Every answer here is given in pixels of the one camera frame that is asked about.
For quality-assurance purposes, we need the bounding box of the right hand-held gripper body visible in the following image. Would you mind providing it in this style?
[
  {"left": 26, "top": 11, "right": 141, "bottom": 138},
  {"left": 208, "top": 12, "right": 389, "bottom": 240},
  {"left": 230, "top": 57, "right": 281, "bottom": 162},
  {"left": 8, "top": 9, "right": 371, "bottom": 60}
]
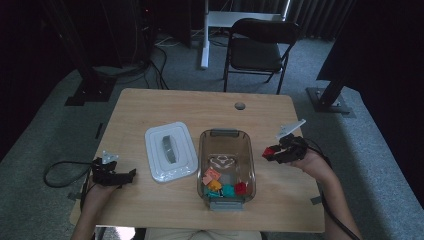
[{"left": 275, "top": 118, "right": 309, "bottom": 164}]

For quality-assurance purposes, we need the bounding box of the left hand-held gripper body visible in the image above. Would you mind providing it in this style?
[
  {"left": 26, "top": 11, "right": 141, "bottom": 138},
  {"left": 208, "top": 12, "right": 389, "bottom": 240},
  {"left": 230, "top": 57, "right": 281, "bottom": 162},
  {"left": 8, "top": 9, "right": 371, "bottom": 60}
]
[{"left": 91, "top": 150, "right": 119, "bottom": 186}]

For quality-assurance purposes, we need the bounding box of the white container lid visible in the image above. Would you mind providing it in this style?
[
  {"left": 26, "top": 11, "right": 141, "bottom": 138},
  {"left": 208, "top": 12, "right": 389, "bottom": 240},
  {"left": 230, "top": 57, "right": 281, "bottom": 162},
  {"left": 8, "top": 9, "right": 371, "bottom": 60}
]
[{"left": 144, "top": 121, "right": 199, "bottom": 184}]

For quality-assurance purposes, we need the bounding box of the clear storage container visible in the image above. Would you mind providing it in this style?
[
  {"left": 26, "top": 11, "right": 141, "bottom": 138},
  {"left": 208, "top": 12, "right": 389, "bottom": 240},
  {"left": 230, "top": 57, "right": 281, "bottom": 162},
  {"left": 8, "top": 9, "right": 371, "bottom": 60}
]
[{"left": 196, "top": 128, "right": 257, "bottom": 212}]

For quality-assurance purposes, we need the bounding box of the person's left hand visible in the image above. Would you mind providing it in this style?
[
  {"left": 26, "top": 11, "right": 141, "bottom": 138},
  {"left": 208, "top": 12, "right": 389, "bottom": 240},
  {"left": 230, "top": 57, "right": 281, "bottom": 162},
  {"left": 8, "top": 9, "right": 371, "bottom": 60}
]
[{"left": 82, "top": 184, "right": 118, "bottom": 209}]

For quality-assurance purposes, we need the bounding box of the person's right hand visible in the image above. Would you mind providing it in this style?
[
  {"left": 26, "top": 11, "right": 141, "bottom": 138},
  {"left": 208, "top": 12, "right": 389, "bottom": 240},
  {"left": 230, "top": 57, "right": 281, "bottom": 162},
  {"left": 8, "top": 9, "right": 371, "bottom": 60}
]
[{"left": 289, "top": 149, "right": 334, "bottom": 184}]

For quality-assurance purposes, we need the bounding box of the black metal stand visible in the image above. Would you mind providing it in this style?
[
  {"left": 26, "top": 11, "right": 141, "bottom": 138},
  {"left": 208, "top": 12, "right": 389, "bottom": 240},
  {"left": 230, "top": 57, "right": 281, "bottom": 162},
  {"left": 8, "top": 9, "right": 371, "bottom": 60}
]
[
  {"left": 39, "top": 0, "right": 118, "bottom": 107},
  {"left": 305, "top": 66, "right": 356, "bottom": 116}
]

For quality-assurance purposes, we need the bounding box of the black folding chair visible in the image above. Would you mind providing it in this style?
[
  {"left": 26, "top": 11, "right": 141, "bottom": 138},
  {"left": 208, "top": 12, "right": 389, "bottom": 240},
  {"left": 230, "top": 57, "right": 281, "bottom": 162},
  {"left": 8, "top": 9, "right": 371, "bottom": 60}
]
[{"left": 222, "top": 18, "right": 301, "bottom": 95}]

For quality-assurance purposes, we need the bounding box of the dark curtain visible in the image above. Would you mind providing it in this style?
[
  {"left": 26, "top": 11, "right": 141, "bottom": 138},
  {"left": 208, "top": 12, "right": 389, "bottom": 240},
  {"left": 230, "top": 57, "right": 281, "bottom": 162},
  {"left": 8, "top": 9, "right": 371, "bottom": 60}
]
[{"left": 229, "top": 0, "right": 354, "bottom": 41}]

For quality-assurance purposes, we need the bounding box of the dark equipment rack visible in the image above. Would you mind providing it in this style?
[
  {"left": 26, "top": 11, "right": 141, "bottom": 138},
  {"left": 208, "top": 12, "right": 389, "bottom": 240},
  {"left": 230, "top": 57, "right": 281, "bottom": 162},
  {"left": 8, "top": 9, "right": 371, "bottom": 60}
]
[{"left": 99, "top": 0, "right": 158, "bottom": 68}]

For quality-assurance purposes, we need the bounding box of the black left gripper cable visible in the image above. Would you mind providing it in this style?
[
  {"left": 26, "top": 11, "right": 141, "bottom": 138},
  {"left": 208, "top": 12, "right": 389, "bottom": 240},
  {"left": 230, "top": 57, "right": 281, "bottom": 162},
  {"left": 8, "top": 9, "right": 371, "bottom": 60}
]
[{"left": 43, "top": 160, "right": 94, "bottom": 214}]

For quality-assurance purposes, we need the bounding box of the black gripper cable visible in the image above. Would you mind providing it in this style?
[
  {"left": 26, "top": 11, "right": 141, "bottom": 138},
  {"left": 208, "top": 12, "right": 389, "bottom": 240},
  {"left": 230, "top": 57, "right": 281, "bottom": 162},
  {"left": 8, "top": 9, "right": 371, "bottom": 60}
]
[
  {"left": 43, "top": 160, "right": 94, "bottom": 214},
  {"left": 304, "top": 137, "right": 364, "bottom": 240}
]

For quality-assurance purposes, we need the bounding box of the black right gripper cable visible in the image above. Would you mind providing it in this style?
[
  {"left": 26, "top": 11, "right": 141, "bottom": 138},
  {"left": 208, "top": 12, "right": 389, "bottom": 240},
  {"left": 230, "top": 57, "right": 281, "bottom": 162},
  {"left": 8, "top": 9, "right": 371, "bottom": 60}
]
[{"left": 304, "top": 137, "right": 364, "bottom": 240}]

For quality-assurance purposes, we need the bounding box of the black floor cable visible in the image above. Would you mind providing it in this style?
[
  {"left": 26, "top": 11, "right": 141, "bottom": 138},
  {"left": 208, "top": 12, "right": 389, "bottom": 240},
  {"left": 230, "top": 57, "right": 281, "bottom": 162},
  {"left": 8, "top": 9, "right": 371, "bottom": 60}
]
[{"left": 143, "top": 44, "right": 170, "bottom": 91}]

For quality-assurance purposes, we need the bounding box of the white desk frame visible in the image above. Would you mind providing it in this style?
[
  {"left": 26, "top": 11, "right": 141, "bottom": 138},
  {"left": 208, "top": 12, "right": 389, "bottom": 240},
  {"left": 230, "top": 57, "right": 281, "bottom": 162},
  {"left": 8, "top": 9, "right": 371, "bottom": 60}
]
[{"left": 199, "top": 0, "right": 292, "bottom": 70}]

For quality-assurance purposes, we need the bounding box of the white floor cable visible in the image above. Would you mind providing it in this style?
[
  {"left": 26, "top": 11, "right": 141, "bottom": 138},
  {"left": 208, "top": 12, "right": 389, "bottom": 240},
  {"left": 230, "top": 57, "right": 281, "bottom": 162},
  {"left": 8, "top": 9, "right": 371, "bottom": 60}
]
[{"left": 154, "top": 34, "right": 183, "bottom": 48}]

